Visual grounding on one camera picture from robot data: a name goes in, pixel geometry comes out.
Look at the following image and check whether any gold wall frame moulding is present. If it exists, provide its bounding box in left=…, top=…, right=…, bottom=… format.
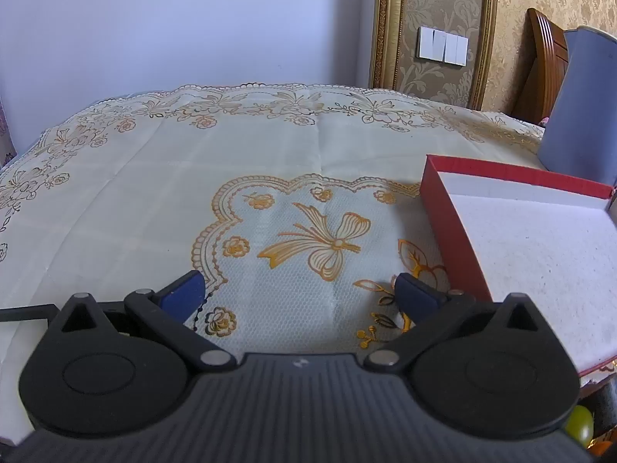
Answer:
left=369, top=0, right=499, bottom=109

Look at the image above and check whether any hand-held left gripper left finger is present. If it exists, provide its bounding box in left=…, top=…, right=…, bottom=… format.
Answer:
left=48, top=270, right=237, bottom=372

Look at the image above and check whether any white wall switch plate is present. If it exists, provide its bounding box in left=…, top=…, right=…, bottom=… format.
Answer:
left=417, top=26, right=447, bottom=63
left=444, top=32, right=468, bottom=65

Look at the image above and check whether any cream floral lace tablecloth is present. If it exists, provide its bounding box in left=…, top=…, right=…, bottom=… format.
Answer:
left=0, top=83, right=617, bottom=444

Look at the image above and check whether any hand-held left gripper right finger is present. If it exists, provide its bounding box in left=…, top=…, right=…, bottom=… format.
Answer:
left=364, top=272, right=550, bottom=372

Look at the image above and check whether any black plastic bracket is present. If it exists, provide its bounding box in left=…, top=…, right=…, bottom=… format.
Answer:
left=0, top=304, right=59, bottom=323

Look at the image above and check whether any blue electric kettle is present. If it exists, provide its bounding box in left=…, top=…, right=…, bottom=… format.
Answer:
left=536, top=25, right=617, bottom=186

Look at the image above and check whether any red cardboard box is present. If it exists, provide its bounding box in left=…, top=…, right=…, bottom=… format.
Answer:
left=419, top=154, right=617, bottom=377

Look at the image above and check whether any brown wooden headboard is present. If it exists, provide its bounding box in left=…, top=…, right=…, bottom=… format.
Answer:
left=511, top=8, right=572, bottom=123

